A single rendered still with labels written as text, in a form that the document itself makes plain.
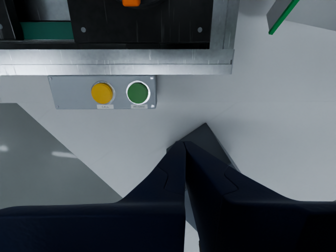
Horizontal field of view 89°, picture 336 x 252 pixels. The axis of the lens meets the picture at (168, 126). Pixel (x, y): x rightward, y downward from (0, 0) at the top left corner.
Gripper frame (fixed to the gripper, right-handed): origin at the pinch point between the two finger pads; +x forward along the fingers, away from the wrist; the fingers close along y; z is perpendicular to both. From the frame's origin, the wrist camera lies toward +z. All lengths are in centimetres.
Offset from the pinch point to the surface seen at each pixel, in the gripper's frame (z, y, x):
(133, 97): -2.6, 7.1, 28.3
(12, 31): 8.9, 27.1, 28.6
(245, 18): 13.0, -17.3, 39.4
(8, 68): 2.8, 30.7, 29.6
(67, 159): -79, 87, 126
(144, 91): -1.4, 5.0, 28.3
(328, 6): 11.8, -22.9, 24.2
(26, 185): -107, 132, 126
